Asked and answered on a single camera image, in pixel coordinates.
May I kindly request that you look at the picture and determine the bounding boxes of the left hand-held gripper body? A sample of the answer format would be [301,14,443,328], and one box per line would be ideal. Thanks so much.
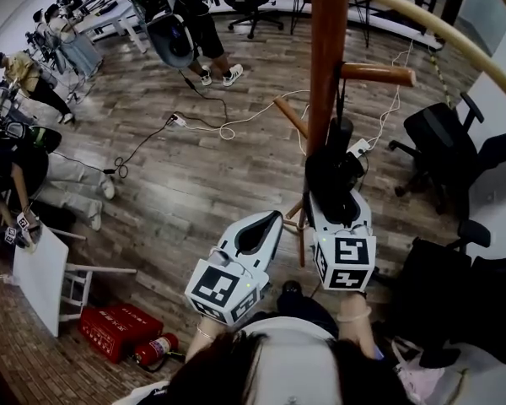
[184,247,271,327]

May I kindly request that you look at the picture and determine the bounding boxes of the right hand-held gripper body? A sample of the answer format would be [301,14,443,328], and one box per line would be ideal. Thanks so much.
[312,229,377,293]

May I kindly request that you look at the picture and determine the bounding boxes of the brown wooden coat rack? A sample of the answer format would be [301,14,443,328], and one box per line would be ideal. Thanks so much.
[272,0,417,268]

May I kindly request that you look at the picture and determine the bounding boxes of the person's left forearm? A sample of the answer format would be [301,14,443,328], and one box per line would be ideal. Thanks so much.
[185,314,227,365]

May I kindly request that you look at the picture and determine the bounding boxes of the person's right forearm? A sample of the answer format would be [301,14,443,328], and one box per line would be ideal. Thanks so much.
[336,291,379,360]

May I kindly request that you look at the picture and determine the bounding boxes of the person's dark trousers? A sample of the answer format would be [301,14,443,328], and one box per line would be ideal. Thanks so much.
[244,293,341,341]

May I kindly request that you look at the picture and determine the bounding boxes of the person's white shirt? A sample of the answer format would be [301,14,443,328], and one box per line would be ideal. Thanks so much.
[124,316,406,405]

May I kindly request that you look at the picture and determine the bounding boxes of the red fire extinguisher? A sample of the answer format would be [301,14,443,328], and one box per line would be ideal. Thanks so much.
[132,332,180,373]

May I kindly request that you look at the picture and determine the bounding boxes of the black mesh office chair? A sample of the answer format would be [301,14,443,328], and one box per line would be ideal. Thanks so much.
[374,219,506,369]

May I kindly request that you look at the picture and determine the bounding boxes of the black office chair with headrest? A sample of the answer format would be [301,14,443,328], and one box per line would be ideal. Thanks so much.
[388,91,506,214]

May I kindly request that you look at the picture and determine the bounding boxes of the red fire extinguisher box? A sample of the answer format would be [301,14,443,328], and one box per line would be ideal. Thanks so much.
[78,304,164,365]

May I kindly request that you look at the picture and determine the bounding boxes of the pink fabric bag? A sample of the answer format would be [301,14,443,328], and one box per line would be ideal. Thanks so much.
[390,339,448,405]

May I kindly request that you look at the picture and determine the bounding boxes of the yellow black striped rod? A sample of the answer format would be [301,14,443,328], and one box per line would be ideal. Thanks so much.
[428,52,455,110]

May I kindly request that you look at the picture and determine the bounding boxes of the small white table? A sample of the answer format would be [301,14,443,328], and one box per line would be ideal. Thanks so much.
[12,224,138,338]

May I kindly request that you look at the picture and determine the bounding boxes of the beige wooden clothes hanger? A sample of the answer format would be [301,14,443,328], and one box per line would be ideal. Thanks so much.
[277,0,506,116]

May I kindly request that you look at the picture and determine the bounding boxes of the long white desk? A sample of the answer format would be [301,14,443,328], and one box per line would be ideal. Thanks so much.
[73,2,151,54]

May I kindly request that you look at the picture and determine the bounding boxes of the pink bead bracelet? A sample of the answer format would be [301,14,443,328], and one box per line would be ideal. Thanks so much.
[336,305,373,324]

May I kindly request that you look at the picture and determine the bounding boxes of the long white cable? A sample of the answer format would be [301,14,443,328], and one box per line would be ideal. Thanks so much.
[184,89,311,141]

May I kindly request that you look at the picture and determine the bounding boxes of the thin white cable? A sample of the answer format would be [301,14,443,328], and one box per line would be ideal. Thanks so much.
[364,40,414,151]

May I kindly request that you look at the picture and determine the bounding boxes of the black cable with coil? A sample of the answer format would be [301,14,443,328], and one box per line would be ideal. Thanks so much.
[52,118,176,179]

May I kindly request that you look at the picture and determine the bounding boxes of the black power cable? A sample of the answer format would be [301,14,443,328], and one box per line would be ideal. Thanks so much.
[177,68,229,128]

